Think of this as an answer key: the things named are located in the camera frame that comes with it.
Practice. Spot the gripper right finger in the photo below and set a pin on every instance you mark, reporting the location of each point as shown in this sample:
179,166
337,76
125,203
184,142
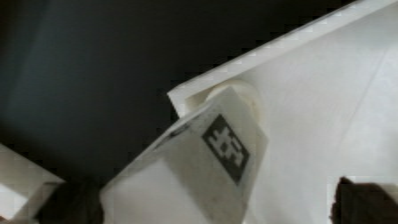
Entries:
365,205

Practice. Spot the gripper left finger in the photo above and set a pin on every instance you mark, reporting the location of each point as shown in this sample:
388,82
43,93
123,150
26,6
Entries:
65,204

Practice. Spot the white table leg edge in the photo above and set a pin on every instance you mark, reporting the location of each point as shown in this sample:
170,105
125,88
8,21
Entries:
186,184

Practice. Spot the white obstacle bar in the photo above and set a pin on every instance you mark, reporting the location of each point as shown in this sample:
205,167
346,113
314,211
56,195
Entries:
27,185

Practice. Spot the white square table top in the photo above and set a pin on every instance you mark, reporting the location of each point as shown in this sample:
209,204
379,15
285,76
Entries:
324,72

